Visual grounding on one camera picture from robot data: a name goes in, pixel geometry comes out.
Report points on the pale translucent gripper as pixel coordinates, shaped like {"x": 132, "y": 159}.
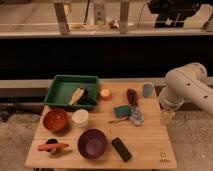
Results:
{"x": 166, "y": 117}

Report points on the blue grey towel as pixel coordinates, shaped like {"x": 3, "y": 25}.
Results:
{"x": 136, "y": 116}

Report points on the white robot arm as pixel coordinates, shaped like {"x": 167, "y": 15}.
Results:
{"x": 185, "y": 83}

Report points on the purple bowl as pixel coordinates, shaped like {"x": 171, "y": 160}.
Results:
{"x": 92, "y": 144}

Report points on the red bowl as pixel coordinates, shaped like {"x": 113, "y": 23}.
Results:
{"x": 55, "y": 120}

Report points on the light blue cup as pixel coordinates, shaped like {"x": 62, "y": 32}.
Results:
{"x": 147, "y": 90}

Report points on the brown furry toy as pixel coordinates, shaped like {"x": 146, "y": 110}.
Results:
{"x": 132, "y": 97}

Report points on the metal spoon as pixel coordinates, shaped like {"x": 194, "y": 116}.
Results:
{"x": 118, "y": 120}

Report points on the green sponge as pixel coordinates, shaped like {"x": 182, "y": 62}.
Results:
{"x": 122, "y": 111}

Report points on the black remote control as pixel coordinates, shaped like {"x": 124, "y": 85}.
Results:
{"x": 121, "y": 149}

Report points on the orange round fruit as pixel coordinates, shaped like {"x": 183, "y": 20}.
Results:
{"x": 105, "y": 94}

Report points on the black object in tray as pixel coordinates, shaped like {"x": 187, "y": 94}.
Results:
{"x": 86, "y": 99}

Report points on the white cup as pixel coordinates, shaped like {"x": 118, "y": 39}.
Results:
{"x": 80, "y": 118}

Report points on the black machine in background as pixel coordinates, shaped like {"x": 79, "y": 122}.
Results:
{"x": 172, "y": 13}

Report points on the green plastic tray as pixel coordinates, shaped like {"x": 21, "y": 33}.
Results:
{"x": 63, "y": 87}

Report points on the small black cup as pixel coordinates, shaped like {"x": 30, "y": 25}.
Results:
{"x": 51, "y": 141}

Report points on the orange carrot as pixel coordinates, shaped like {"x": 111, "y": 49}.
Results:
{"x": 45, "y": 147}

